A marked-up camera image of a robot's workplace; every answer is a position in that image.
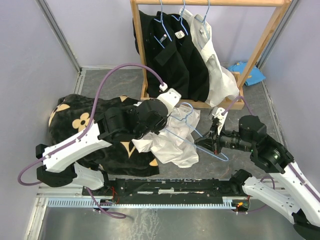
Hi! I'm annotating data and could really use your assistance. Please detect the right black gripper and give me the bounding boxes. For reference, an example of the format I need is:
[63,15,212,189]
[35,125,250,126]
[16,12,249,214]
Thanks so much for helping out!
[194,121,255,155]

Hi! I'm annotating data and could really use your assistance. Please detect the white shirt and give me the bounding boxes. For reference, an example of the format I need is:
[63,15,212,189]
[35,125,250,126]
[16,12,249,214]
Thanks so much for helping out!
[132,105,201,168]
[179,8,240,107]

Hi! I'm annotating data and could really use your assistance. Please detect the blue wire hanger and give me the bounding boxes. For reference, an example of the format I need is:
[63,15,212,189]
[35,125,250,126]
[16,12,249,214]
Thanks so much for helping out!
[168,101,229,162]

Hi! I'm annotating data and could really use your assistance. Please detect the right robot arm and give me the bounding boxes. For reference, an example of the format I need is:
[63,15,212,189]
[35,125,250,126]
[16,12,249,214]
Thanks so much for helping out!
[210,114,320,240]

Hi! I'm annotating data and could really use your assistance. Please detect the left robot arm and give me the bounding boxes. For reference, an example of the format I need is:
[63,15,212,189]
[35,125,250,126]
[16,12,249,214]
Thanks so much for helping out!
[36,96,200,195]

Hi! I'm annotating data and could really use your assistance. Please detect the black hanging shirt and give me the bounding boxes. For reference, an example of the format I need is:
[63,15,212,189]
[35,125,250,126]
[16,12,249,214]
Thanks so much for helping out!
[167,13,210,102]
[139,11,189,99]

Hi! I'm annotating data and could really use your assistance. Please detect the white hanging shirt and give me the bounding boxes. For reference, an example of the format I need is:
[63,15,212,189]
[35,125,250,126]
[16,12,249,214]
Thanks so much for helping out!
[179,8,240,107]

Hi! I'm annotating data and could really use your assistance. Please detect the wooden clothes rack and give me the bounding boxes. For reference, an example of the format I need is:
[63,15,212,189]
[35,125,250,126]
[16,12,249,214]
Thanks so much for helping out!
[130,0,292,97]

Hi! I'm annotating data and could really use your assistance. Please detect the black floral plush blanket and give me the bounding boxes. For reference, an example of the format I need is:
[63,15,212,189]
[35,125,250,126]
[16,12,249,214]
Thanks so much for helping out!
[48,94,160,177]

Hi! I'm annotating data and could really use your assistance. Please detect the blue cloth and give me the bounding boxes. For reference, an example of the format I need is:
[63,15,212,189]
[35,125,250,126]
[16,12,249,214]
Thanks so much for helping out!
[227,61,266,86]

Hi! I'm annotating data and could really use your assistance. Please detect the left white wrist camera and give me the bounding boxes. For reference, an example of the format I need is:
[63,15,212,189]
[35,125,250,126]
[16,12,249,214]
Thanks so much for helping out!
[157,83,182,116]

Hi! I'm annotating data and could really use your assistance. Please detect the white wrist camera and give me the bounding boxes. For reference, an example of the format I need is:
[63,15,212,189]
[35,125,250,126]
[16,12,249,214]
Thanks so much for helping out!
[157,83,182,116]
[211,106,228,136]

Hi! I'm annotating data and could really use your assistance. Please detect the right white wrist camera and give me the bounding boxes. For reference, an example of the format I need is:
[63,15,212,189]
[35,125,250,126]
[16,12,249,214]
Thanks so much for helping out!
[211,106,228,136]

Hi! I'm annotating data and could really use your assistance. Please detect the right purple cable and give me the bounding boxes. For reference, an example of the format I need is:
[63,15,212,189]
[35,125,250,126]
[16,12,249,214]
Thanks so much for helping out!
[223,96,255,117]

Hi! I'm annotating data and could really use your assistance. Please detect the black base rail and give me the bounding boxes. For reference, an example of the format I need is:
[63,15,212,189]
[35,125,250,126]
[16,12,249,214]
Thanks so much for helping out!
[92,178,247,203]

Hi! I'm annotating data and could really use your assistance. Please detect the white slotted cable duct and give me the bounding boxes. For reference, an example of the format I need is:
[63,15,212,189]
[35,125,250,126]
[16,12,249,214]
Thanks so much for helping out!
[47,195,245,210]

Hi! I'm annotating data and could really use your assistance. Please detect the aluminium corner post left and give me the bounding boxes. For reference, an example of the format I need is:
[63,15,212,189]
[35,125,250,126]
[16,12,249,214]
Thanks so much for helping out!
[35,0,82,73]

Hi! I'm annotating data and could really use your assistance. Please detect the aluminium corner post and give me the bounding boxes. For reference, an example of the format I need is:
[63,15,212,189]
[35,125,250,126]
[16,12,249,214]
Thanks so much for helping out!
[255,0,300,69]
[35,0,82,73]

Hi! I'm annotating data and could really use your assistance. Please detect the aluminium corner post right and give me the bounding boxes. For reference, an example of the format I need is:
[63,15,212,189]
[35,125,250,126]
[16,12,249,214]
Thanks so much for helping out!
[255,0,300,69]

